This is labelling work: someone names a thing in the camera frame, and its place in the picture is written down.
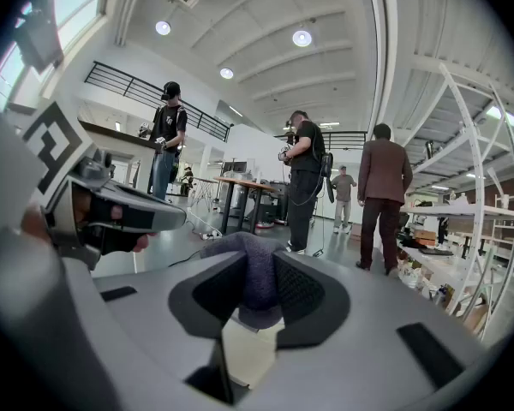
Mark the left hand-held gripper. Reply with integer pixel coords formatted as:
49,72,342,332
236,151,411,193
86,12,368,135
0,96,188,271

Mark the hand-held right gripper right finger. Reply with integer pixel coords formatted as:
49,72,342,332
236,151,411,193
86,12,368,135
272,249,352,350

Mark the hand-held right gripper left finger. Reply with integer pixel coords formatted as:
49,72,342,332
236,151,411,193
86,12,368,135
167,249,249,346

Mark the dark blue cloth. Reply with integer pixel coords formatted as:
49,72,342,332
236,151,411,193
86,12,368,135
200,230,290,331

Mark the person's left forearm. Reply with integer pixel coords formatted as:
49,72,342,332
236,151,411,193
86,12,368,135
19,205,52,246

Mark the person's left hand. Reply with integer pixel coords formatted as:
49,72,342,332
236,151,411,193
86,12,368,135
130,230,160,253

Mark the white counter with dark top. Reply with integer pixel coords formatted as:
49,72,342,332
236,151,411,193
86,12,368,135
77,120,158,196

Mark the plastic-wrapped grey machine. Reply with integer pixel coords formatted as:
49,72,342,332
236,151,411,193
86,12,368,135
220,160,258,218

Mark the wooden table with black legs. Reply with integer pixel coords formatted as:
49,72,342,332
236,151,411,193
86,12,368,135
213,176,279,235

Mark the black balcony railing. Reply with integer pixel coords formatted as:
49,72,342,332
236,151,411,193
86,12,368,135
84,60,233,143

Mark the white metal shelving unit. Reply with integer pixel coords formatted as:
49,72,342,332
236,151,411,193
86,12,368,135
400,62,514,344

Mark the black wire frame table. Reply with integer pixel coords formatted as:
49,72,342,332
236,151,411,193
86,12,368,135
188,176,218,211

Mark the black machine with red ring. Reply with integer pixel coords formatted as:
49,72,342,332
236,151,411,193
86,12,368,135
256,180,290,230

